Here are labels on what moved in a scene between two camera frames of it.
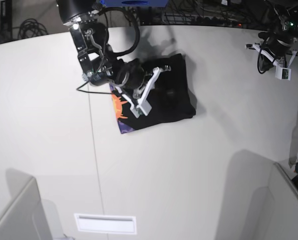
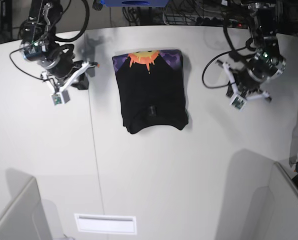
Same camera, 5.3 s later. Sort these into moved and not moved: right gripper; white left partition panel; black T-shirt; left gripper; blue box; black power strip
Moved: right gripper; black T-shirt; left gripper
Not moved: white left partition panel; black power strip; blue box
